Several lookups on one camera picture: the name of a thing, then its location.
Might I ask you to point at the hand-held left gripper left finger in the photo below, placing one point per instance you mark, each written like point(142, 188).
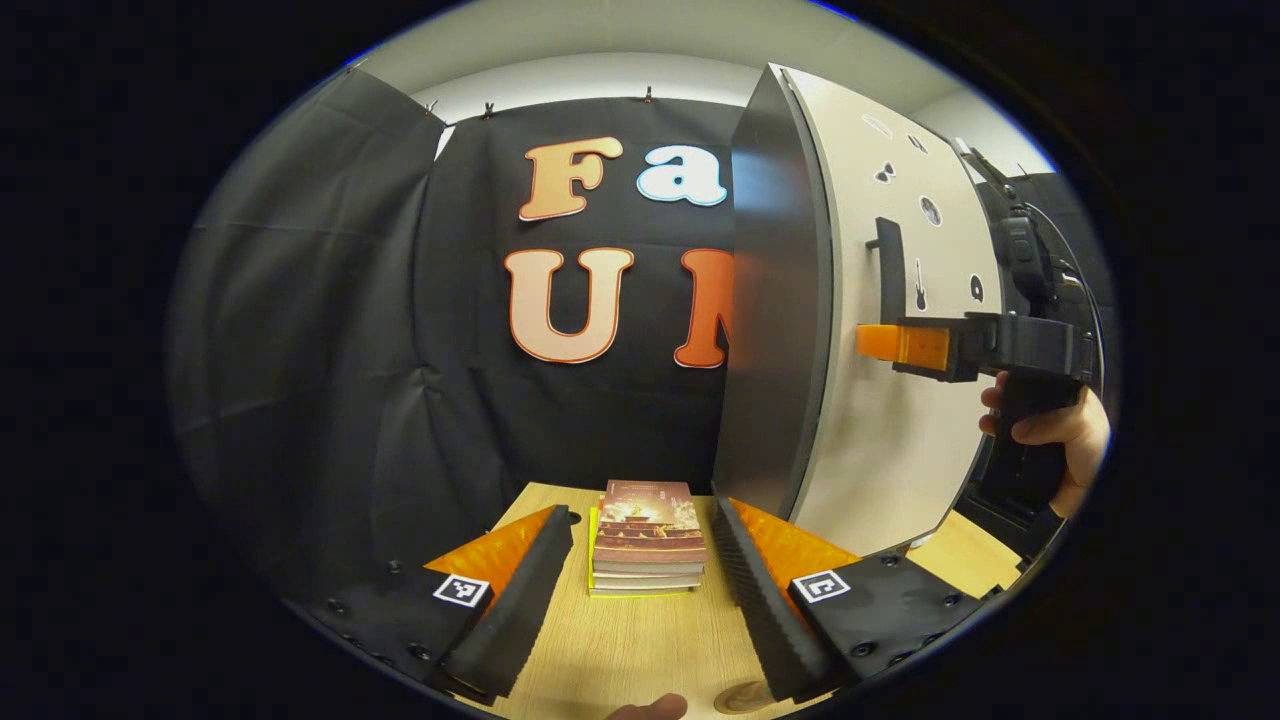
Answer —
point(520, 600)

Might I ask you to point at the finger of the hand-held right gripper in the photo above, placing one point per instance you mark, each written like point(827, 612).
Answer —
point(915, 343)

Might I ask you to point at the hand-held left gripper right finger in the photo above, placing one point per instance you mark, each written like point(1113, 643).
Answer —
point(760, 600)

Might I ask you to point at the round brown coaster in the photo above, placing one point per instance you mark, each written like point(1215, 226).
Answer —
point(742, 697)

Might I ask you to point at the white cabinet door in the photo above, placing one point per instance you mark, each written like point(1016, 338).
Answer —
point(890, 470)

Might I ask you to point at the grey cabinet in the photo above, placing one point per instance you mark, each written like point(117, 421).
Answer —
point(775, 300)

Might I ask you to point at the white paged paperback book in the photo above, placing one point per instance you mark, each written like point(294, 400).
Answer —
point(648, 567)
point(646, 580)

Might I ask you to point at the black backdrop cloth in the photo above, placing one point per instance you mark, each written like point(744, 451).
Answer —
point(330, 350)

